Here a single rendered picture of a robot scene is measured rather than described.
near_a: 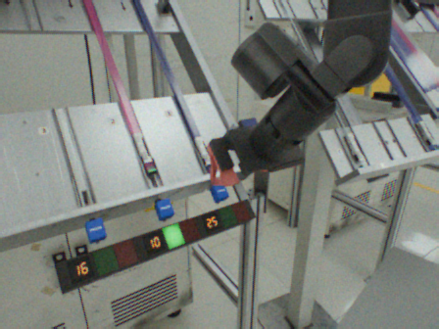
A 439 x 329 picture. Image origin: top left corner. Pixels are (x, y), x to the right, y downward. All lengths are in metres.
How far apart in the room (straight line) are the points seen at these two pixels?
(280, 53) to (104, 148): 0.34
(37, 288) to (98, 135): 0.51
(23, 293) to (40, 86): 1.69
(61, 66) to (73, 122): 1.85
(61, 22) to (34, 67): 1.68
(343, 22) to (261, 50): 0.09
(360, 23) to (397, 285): 0.41
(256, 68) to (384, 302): 0.39
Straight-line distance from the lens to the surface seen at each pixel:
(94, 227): 0.49
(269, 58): 0.36
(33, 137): 0.57
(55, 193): 0.52
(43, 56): 2.41
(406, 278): 0.61
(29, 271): 0.92
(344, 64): 0.32
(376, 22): 0.33
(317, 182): 0.88
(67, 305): 1.01
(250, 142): 0.41
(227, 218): 0.57
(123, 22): 0.77
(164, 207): 0.51
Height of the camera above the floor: 0.97
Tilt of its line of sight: 23 degrees down
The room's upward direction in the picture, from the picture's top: straight up
